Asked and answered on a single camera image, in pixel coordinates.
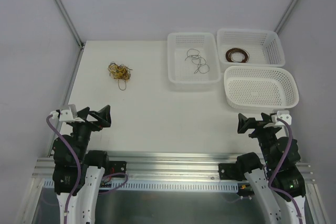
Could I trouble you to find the yellow brown black cables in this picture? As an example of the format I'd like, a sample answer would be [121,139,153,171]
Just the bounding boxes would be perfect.
[107,61,133,91]

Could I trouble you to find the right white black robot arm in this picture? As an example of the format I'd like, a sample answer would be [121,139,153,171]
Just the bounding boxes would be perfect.
[235,111,306,223]

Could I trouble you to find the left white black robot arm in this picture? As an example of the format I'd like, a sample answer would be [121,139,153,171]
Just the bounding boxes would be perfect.
[46,104,111,223]

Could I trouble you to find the white rounded perforated basket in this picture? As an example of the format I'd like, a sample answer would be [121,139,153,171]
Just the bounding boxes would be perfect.
[223,66,299,110]

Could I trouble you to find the white rectangular basket right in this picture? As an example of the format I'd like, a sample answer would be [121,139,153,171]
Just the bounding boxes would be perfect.
[216,28,286,69]

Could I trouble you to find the white rectangular basket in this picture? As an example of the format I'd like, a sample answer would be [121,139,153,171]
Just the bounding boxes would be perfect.
[216,28,286,69]
[167,32,221,92]

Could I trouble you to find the white rectangular basket left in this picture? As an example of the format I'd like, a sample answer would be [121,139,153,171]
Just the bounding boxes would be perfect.
[167,32,221,92]

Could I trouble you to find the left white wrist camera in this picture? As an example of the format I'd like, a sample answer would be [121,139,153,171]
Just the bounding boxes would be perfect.
[50,104,77,122]

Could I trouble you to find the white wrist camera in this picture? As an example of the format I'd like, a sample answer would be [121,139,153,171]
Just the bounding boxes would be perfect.
[271,110,292,126]
[50,104,77,122]

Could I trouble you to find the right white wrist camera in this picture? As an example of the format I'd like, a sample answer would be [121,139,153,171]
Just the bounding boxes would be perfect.
[271,110,292,126]

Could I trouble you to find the aluminium mounting rail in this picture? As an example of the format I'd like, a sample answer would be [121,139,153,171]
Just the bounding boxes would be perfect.
[33,150,316,184]

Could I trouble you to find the loose black cable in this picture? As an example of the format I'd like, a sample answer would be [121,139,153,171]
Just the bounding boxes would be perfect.
[184,48,211,74]

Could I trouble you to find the coiled brown cable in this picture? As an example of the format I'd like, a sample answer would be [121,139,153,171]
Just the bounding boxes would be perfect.
[225,47,249,63]

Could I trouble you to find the left aluminium frame post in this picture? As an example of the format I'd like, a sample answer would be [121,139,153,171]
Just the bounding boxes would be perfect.
[53,0,84,49]

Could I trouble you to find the aluminium frame post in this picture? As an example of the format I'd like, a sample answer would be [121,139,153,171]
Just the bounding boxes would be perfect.
[274,0,300,34]
[53,0,84,49]

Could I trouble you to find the slotted grey cable duct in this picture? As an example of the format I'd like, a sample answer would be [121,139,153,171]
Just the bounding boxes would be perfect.
[43,179,239,193]

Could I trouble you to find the right aluminium frame post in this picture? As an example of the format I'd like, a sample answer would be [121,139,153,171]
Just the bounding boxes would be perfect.
[274,0,300,34]

